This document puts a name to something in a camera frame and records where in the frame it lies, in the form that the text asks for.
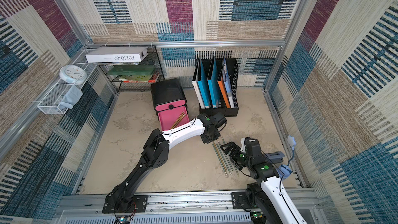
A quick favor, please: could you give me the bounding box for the green pencil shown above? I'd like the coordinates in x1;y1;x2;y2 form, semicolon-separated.
221;136;240;177
217;142;232;175

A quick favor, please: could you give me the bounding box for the pink top drawer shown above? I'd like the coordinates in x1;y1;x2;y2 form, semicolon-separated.
154;100;187;112

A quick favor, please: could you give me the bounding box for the black drawer cabinet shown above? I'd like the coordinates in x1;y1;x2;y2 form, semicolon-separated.
150;78;187;111

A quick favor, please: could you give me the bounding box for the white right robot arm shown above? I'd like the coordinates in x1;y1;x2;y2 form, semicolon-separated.
221;137;307;224

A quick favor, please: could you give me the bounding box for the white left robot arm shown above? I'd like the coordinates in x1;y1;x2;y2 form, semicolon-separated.
102;113;227;214

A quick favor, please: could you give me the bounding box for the grey charger block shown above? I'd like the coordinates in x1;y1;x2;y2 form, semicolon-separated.
266;151;285;164

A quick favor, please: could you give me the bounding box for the teal folder left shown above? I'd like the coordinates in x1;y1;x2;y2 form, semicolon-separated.
196;59;212;108

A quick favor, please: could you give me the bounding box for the teal folder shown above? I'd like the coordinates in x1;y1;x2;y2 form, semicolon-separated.
207;58;220;108
196;59;212;108

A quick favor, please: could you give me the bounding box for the teal folder right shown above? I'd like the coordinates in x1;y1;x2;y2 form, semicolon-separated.
207;58;220;108

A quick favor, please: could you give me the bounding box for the orange folder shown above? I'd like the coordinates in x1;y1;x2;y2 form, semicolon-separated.
218;71;231;108

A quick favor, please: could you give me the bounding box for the white binder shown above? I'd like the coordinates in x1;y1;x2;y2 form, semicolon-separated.
192;60;205;109

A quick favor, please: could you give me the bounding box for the black mesh file holder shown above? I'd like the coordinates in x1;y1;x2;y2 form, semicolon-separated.
192;58;239;117

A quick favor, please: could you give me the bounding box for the red book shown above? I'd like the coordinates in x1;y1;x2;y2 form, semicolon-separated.
119;74;158;83

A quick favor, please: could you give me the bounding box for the green book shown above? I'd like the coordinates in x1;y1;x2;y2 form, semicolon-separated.
107;65;155;76

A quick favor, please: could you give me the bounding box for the white folio box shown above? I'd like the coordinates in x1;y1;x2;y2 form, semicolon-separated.
86;47;148;63

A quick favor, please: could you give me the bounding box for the light blue cloth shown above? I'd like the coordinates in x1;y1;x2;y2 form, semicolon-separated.
59;86;83;110

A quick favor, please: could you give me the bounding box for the white round clock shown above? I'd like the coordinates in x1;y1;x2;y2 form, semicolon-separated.
59;65;88;85

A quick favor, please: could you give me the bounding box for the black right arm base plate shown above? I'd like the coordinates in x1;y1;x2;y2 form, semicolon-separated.
231;190;257;211

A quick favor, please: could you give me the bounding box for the black mesh wire shelf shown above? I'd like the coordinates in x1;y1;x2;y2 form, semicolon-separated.
98;46;165;93

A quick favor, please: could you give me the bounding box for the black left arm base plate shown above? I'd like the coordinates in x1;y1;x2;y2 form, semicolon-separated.
102;195;148;214

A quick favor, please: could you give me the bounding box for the white wire basket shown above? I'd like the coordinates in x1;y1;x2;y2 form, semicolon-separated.
37;62;96;115

